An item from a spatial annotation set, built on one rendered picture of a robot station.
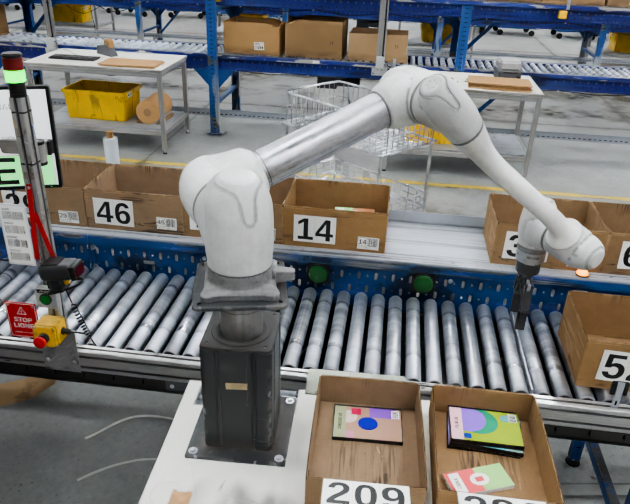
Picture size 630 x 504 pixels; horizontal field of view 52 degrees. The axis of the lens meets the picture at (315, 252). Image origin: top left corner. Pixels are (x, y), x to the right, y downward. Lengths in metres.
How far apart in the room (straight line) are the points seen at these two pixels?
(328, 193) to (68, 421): 1.52
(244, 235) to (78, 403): 1.92
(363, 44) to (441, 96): 4.91
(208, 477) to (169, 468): 0.11
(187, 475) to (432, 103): 1.10
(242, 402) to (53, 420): 1.60
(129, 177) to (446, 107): 1.60
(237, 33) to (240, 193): 5.38
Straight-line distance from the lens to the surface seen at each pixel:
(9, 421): 3.19
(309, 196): 2.66
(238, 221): 1.39
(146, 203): 2.53
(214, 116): 6.79
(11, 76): 1.88
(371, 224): 2.37
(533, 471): 1.81
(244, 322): 1.55
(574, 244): 1.91
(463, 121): 1.67
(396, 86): 1.75
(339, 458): 1.73
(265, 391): 1.61
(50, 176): 2.08
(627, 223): 2.81
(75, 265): 1.96
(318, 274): 2.39
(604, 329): 2.41
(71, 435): 3.03
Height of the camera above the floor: 1.98
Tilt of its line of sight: 27 degrees down
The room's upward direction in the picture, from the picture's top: 2 degrees clockwise
